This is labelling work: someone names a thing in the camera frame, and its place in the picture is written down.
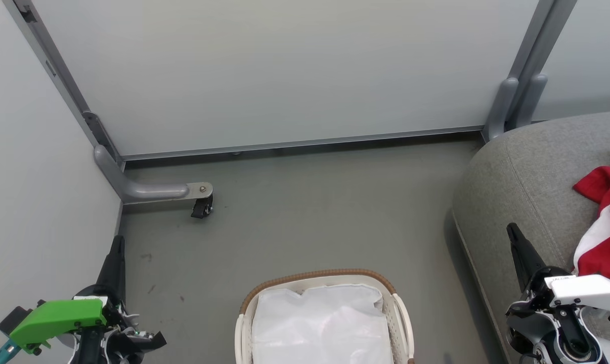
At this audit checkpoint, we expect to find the white basket liner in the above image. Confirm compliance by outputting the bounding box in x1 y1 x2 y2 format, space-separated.
252 283 394 364

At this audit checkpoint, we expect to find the cream laundry basket brown rim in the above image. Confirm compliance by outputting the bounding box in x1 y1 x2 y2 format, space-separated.
234 268 416 364

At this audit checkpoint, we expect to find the grey fabric sofa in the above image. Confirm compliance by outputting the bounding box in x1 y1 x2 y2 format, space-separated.
452 111 610 364

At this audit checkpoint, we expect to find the grey partition leg with caster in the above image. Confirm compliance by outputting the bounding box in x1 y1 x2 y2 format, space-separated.
94 145 213 204

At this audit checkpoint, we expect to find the red garment wide white band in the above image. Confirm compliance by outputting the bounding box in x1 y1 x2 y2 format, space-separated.
573 195 610 282

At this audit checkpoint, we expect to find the black caster wheel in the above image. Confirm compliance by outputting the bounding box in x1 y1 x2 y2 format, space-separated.
191 196 214 219

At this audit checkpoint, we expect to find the left cable with teal connector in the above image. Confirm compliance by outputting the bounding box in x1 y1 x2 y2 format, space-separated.
0 340 21 364

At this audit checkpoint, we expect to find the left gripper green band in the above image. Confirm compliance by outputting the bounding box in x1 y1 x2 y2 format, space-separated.
9 235 134 354

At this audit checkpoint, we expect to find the grey partition frame post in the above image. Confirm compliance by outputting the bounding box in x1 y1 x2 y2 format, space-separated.
2 0 126 167
507 0 579 127

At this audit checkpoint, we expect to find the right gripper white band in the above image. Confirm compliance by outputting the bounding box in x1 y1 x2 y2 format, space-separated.
506 222 610 315

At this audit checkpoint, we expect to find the grey partition bottom rail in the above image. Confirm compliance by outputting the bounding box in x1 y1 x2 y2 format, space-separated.
120 125 485 161

